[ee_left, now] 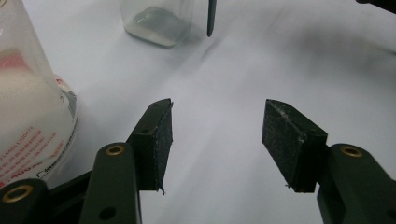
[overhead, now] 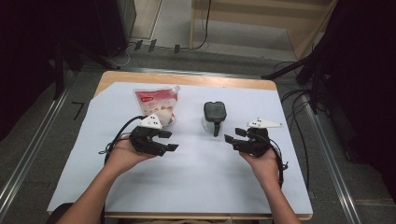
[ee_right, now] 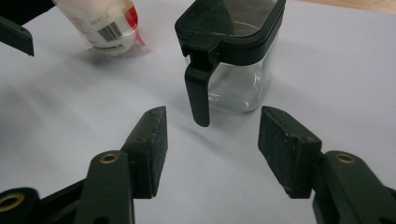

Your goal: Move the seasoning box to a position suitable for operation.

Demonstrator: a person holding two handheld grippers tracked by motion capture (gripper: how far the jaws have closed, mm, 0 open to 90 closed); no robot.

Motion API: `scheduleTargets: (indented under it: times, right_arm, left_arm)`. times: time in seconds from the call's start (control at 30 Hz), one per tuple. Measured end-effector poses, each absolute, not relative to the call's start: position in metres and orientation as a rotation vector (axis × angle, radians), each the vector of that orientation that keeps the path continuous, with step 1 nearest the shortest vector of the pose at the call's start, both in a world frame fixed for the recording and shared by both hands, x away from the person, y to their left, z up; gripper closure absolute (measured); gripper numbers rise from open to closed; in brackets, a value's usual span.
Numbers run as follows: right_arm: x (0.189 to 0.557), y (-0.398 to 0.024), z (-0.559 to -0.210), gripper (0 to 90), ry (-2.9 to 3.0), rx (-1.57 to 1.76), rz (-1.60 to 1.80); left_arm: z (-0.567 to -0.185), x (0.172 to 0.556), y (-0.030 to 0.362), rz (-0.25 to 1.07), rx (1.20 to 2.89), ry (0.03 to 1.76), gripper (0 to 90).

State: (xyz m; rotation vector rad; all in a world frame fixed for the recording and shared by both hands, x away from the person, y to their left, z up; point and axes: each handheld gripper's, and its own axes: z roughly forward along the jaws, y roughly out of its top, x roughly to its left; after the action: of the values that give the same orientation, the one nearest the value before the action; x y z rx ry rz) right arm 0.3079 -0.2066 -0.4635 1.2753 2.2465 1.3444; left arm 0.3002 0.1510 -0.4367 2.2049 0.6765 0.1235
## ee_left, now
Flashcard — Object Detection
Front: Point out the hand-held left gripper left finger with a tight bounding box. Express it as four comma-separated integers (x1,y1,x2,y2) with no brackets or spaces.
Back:
126,98,175,195

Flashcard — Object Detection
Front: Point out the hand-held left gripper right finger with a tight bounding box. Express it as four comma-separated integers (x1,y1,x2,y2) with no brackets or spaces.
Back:
261,98,329,194

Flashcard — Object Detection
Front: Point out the clear jar with black lid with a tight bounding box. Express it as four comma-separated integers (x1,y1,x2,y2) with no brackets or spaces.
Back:
120,0,218,49

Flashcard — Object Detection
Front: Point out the sugar bag with red print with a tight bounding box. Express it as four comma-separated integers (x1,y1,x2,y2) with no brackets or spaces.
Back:
0,0,79,189

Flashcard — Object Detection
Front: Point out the white paper sheet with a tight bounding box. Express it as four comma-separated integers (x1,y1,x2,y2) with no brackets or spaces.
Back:
0,0,396,224

